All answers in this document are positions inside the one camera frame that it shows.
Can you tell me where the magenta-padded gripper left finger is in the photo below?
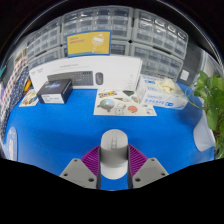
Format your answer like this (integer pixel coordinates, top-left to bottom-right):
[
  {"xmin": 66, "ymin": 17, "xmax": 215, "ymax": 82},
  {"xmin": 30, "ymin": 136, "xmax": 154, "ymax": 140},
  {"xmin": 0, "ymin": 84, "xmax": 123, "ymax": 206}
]
[{"xmin": 59, "ymin": 145, "xmax": 102, "ymax": 190}]

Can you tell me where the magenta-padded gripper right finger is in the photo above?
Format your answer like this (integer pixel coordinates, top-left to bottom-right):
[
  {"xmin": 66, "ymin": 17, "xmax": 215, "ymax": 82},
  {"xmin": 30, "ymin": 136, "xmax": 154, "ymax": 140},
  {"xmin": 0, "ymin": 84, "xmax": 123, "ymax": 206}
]
[{"xmin": 127, "ymin": 144, "xmax": 170, "ymax": 190}]

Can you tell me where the white computer mouse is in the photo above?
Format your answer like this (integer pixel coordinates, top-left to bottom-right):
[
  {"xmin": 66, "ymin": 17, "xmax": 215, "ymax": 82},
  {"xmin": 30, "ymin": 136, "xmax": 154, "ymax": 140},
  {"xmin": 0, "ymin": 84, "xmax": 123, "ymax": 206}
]
[{"xmin": 99, "ymin": 128, "xmax": 129, "ymax": 181}]

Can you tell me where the cartoon sticker sheet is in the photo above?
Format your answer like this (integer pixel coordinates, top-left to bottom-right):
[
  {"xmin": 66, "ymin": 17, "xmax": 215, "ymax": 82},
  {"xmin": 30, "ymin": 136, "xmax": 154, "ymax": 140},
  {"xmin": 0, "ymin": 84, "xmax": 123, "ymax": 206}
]
[{"xmin": 93, "ymin": 88, "xmax": 158, "ymax": 117}]

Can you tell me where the white glove box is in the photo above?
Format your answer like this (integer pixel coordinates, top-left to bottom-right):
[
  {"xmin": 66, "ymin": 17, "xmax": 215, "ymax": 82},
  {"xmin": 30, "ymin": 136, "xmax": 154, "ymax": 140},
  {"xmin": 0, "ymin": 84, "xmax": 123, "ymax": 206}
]
[{"xmin": 135, "ymin": 74, "xmax": 189, "ymax": 110}]

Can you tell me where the small black box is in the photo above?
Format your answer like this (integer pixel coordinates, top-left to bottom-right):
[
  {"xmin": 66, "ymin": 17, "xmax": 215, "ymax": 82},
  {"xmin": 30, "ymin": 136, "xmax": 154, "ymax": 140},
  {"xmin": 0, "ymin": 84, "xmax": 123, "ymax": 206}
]
[{"xmin": 36, "ymin": 78, "xmax": 74, "ymax": 105}]

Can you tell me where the food sticker sheet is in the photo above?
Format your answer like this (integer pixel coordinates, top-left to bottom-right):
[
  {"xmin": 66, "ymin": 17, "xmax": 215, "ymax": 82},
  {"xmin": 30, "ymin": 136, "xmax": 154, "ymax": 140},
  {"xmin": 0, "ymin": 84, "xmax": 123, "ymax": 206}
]
[{"xmin": 18, "ymin": 88, "xmax": 40, "ymax": 108}]

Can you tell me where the green potted plant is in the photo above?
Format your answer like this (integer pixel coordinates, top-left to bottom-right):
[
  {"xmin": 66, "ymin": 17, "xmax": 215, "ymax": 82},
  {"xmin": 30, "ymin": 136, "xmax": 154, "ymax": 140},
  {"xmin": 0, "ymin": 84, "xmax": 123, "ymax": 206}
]
[{"xmin": 186, "ymin": 69, "xmax": 224, "ymax": 160}]

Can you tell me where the small yellow object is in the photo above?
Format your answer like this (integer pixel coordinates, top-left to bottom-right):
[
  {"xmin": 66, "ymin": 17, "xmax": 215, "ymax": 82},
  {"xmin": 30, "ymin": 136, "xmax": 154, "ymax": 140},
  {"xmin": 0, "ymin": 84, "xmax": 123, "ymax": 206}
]
[{"xmin": 23, "ymin": 79, "xmax": 33, "ymax": 93}]

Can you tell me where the white keyboard box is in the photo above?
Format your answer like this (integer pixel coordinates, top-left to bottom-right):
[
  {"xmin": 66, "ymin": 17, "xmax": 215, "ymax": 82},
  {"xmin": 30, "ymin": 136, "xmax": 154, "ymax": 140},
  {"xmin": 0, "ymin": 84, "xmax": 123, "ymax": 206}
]
[{"xmin": 28, "ymin": 55, "xmax": 144, "ymax": 92}]

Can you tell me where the red blue checkered cloth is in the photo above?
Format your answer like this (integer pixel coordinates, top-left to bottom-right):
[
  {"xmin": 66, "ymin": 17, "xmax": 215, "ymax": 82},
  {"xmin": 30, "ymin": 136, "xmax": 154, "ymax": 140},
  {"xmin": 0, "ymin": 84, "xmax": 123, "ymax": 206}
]
[{"xmin": 0, "ymin": 57, "xmax": 28, "ymax": 128}]

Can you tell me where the yellow sign card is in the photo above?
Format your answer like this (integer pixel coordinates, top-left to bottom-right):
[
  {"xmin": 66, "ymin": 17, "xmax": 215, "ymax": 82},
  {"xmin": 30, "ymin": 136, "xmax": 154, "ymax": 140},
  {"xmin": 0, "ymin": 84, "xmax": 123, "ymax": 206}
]
[{"xmin": 65, "ymin": 30, "xmax": 112, "ymax": 58}]

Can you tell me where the white wall socket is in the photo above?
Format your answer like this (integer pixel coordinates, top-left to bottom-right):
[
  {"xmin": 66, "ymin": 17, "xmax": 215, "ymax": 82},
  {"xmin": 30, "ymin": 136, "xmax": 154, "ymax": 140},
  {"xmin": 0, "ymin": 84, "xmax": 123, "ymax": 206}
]
[{"xmin": 179, "ymin": 69, "xmax": 191, "ymax": 82}]

